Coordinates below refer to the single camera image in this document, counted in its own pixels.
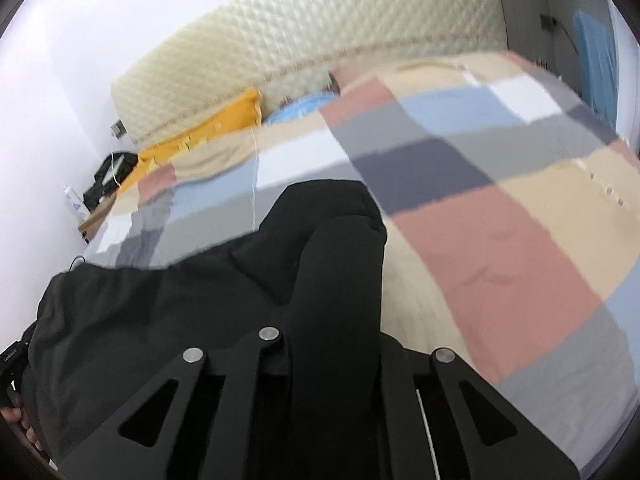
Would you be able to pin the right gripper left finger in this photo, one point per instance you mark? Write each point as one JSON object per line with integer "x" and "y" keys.
{"x": 139, "y": 439}

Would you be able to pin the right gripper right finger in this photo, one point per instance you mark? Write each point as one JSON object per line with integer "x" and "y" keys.
{"x": 446, "y": 422}

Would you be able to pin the black padded jacket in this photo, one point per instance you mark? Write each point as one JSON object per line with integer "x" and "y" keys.
{"x": 313, "y": 270}

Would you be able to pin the person's left hand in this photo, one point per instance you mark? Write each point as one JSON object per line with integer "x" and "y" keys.
{"x": 16, "y": 415}

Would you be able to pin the wooden nightstand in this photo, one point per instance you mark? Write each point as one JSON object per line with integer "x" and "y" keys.
{"x": 88, "y": 228}

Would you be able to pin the white plastic bottle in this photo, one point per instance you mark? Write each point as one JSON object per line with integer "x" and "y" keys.
{"x": 76, "y": 203}

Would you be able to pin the black bag on nightstand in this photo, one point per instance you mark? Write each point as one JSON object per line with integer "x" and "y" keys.
{"x": 109, "y": 178}

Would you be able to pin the plaid patchwork bed quilt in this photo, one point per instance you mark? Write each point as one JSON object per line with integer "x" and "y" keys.
{"x": 512, "y": 215}

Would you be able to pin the yellow pillow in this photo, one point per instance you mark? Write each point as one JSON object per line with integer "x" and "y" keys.
{"x": 242, "y": 113}

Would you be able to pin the light blue pillow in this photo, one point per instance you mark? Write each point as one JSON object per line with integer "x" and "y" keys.
{"x": 300, "y": 107}

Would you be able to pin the blue cloth on chair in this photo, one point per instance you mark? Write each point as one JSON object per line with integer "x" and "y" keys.
{"x": 598, "y": 66}

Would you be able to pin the cream quilted headboard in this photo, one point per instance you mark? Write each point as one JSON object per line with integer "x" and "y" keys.
{"x": 287, "y": 49}

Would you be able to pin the grey wall socket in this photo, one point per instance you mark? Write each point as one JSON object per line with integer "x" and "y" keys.
{"x": 118, "y": 129}

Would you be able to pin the grey wall wardrobe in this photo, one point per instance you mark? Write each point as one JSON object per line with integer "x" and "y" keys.
{"x": 543, "y": 31}

